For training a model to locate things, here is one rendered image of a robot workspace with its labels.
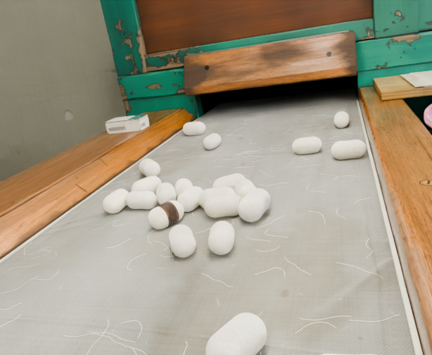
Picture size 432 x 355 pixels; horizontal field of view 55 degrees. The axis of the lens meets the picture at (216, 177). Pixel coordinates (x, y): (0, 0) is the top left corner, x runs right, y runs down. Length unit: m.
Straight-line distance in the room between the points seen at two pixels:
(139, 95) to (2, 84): 1.38
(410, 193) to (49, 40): 1.81
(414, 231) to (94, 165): 0.38
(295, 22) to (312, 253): 0.57
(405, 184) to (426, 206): 0.04
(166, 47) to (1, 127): 1.52
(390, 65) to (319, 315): 0.61
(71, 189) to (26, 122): 1.69
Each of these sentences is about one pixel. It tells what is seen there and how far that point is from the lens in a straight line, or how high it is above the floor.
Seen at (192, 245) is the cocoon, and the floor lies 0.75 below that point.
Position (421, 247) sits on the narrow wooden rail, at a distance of 0.25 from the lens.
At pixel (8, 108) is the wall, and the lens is 2.22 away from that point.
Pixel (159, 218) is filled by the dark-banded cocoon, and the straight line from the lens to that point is 0.35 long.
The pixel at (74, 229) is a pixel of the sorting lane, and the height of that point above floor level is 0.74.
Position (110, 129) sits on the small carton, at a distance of 0.69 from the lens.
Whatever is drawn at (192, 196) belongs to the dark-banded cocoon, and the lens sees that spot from 0.37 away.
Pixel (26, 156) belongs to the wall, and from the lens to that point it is 2.23.
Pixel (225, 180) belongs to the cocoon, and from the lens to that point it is 0.39.
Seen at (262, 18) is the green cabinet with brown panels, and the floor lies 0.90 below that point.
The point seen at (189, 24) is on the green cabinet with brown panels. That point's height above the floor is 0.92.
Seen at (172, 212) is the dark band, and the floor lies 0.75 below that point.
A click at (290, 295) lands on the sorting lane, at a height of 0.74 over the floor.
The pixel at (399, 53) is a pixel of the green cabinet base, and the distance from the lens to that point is 0.79.
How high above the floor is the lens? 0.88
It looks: 18 degrees down
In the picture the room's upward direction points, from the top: 9 degrees counter-clockwise
